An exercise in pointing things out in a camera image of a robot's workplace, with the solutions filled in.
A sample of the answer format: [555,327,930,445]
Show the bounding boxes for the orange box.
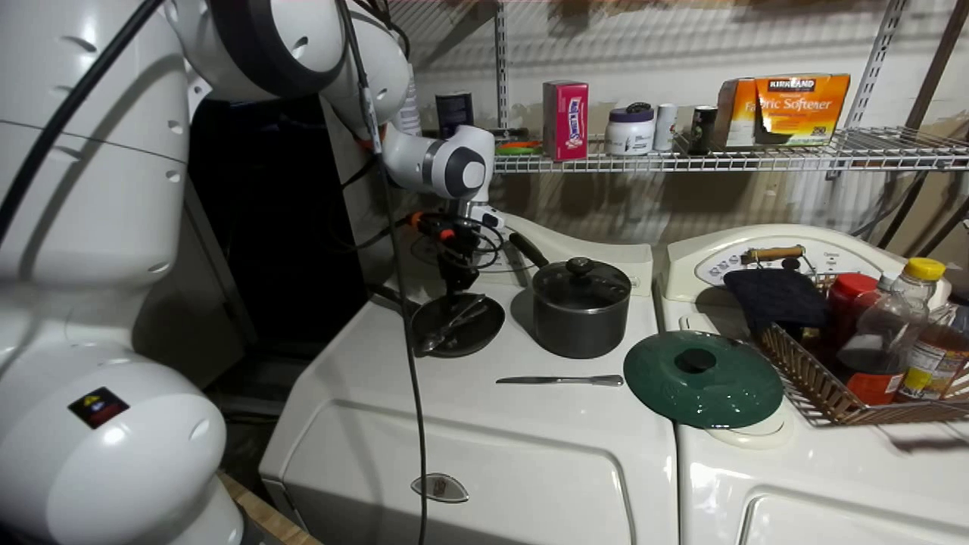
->
[753,71,853,147]

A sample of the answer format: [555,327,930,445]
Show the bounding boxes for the white wire shelf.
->
[490,123,969,181]

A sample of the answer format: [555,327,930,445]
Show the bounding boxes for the dark blue oven mitt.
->
[721,265,831,343]

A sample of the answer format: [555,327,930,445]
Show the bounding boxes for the black frying pan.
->
[368,285,508,365]

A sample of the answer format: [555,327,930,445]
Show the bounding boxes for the small dark container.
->
[689,103,721,159]

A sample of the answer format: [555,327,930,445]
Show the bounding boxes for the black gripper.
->
[431,199,507,297]

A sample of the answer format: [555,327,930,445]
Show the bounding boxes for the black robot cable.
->
[335,0,433,545]

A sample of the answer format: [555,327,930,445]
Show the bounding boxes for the dark can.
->
[433,90,479,137]

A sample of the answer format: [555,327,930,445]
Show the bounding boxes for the silver table knife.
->
[493,373,628,392]

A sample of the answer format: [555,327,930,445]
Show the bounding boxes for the wooden board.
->
[215,466,327,545]

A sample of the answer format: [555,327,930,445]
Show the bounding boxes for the green round lid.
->
[620,329,788,433]

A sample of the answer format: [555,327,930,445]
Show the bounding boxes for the brown wire basket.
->
[753,251,969,428]

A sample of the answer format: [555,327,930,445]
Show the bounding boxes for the wooden handle utensil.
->
[738,241,812,269]

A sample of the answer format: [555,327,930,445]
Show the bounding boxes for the red cap sauce bottle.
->
[826,269,911,409]

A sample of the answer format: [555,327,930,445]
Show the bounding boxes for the white jar dark lid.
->
[605,100,660,159]

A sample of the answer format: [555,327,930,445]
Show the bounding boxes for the pink box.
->
[540,80,591,166]

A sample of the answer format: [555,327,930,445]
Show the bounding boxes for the white washing machine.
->
[256,206,682,545]

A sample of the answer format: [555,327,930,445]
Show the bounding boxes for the white cup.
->
[651,100,682,156]

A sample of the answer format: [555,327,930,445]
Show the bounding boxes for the black pot with lid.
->
[499,230,637,361]

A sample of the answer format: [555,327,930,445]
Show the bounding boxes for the silver metal fork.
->
[420,301,490,356]

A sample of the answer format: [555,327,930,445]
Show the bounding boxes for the white dryer machine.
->
[651,220,969,545]

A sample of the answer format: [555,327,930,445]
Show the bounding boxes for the yellow cap bottle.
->
[894,256,969,404]

